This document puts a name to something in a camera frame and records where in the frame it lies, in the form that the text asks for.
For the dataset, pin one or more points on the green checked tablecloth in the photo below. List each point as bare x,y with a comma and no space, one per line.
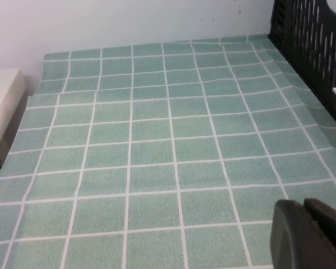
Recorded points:
156,154

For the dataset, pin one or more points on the white side table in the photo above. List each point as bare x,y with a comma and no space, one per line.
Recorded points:
2,92

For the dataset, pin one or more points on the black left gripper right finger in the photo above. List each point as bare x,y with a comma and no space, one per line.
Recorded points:
333,238

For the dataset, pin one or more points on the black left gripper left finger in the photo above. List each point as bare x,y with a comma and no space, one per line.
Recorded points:
291,238

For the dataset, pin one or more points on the black plastic book holder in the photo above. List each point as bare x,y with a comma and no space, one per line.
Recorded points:
285,42

